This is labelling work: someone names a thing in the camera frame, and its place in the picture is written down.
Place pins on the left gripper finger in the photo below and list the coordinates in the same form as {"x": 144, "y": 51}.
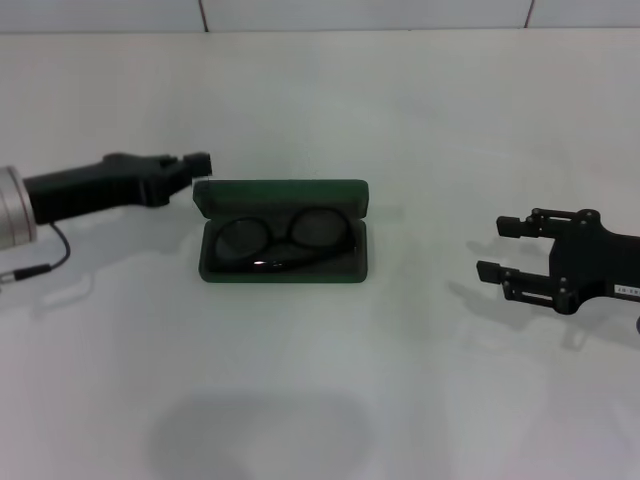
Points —
{"x": 197, "y": 164}

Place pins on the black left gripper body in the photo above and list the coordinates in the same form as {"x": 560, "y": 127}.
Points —
{"x": 100, "y": 190}

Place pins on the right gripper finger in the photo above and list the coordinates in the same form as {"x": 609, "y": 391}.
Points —
{"x": 510, "y": 226}
{"x": 487, "y": 272}

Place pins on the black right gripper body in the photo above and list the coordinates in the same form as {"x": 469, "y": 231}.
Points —
{"x": 595, "y": 265}

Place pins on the green glasses case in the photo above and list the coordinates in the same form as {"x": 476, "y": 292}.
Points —
{"x": 285, "y": 197}

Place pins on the black glasses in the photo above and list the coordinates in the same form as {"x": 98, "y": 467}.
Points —
{"x": 325, "y": 256}

